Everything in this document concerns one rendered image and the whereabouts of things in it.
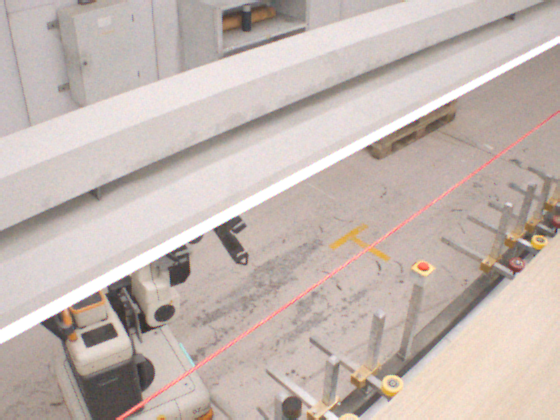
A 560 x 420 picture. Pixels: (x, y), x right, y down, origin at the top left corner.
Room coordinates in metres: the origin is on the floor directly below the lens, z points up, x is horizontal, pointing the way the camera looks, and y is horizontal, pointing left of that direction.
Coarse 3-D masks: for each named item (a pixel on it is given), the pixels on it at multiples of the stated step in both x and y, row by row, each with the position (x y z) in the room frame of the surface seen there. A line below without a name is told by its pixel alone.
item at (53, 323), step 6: (48, 318) 1.69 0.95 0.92; (54, 318) 1.72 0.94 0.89; (60, 318) 1.73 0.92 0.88; (42, 324) 1.65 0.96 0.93; (48, 324) 1.66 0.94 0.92; (54, 324) 1.69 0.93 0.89; (60, 324) 1.67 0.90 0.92; (72, 324) 1.67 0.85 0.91; (54, 330) 1.67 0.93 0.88; (60, 330) 1.66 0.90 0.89; (66, 330) 1.65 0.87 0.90; (72, 330) 1.66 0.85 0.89; (60, 336) 1.67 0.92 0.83; (66, 336) 1.69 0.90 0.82
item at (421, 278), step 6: (414, 270) 1.72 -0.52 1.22; (420, 270) 1.71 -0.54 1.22; (426, 270) 1.71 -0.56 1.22; (432, 270) 1.72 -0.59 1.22; (414, 276) 1.72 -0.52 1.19; (420, 276) 1.70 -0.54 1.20; (426, 276) 1.69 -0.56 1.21; (432, 276) 1.73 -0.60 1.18; (414, 282) 1.71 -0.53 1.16; (420, 282) 1.70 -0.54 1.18; (426, 282) 1.70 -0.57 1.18
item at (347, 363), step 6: (312, 336) 1.71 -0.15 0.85; (318, 336) 1.71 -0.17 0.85; (312, 342) 1.69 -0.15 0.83; (318, 342) 1.68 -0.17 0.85; (324, 342) 1.68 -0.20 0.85; (324, 348) 1.65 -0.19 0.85; (330, 348) 1.64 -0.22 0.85; (330, 354) 1.62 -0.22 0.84; (336, 354) 1.61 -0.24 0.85; (342, 354) 1.61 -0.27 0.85; (342, 360) 1.58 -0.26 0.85; (348, 360) 1.58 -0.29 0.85; (348, 366) 1.56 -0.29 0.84; (354, 366) 1.55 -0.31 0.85; (372, 378) 1.49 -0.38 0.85; (372, 384) 1.47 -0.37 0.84; (378, 384) 1.46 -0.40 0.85; (378, 390) 1.45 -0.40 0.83; (384, 396) 1.42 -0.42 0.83
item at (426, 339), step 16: (544, 224) 2.72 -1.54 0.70; (528, 240) 2.57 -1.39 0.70; (512, 256) 2.41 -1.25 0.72; (496, 272) 2.30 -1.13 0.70; (480, 288) 2.17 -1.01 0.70; (464, 304) 2.06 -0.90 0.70; (432, 320) 1.95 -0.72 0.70; (448, 320) 1.95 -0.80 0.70; (416, 336) 1.85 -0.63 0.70; (432, 336) 1.85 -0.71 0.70; (416, 352) 1.76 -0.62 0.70; (384, 368) 1.67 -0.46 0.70; (400, 368) 1.67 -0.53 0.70; (352, 400) 1.50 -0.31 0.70; (368, 400) 1.50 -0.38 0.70
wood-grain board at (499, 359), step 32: (544, 256) 2.19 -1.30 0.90; (512, 288) 1.96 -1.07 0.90; (544, 288) 1.96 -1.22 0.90; (480, 320) 1.76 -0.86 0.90; (512, 320) 1.76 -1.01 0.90; (544, 320) 1.76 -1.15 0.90; (448, 352) 1.58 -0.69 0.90; (480, 352) 1.58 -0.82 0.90; (512, 352) 1.58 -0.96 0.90; (544, 352) 1.58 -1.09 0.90; (416, 384) 1.42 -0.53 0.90; (448, 384) 1.42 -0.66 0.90; (480, 384) 1.42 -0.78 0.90; (512, 384) 1.42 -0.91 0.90; (544, 384) 1.42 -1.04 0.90; (384, 416) 1.28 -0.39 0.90; (416, 416) 1.28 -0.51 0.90; (448, 416) 1.28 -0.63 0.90; (480, 416) 1.27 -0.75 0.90; (512, 416) 1.27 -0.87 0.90; (544, 416) 1.27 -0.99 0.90
